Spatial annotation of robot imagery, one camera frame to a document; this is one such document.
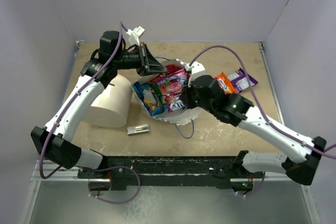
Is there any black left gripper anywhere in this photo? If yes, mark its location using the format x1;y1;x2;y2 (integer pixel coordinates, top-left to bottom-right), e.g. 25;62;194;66
114;42;167;77

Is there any blue checkered paper bag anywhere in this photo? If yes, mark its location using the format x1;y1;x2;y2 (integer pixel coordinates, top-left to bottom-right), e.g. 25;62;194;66
132;58;202;128

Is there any green snack packet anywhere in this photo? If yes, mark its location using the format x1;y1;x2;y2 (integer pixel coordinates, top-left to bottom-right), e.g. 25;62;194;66
149;82;166;104

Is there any purple Fox's berries bag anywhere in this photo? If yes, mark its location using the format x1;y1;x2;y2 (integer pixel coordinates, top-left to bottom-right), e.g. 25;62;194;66
156;69;190;113

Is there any orange Fox's candy bag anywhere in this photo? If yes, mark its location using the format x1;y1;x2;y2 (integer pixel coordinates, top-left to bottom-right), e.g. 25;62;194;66
215;72;235;94

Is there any purple snack packet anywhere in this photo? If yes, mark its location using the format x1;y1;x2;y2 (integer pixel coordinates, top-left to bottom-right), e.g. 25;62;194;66
227;68;258;93

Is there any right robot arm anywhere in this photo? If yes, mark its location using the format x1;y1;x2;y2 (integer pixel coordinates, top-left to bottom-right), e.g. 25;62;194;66
181;75;326;186

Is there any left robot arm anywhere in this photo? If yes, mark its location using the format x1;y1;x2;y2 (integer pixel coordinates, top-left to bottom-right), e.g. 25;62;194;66
31;30;166;178

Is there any small silver metal block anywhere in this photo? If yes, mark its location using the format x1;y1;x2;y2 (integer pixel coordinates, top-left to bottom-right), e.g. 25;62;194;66
127;124;150;136

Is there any white paper roll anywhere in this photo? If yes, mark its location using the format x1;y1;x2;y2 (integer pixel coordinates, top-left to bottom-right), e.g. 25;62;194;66
83;74;132;127

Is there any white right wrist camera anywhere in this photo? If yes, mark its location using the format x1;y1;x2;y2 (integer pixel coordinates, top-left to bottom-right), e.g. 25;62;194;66
184;61;206;87

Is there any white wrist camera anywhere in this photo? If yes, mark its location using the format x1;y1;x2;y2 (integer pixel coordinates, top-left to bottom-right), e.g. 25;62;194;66
184;61;206;87
126;26;145;46

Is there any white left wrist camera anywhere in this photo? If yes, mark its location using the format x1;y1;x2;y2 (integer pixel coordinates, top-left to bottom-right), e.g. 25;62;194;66
126;26;145;46

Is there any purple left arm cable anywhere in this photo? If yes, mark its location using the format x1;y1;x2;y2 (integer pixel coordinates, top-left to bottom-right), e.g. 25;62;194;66
39;21;141;204

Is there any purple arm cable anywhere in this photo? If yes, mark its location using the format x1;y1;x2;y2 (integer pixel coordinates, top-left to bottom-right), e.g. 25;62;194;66
190;45;336;198
39;21;141;204

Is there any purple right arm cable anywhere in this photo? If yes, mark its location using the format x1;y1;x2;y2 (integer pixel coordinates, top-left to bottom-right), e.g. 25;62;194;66
190;45;336;198

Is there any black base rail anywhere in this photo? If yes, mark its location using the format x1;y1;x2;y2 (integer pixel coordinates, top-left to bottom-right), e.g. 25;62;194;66
78;151;262;191

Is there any aluminium frame rail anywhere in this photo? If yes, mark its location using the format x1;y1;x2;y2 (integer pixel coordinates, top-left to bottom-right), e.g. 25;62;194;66
32;160;79;182

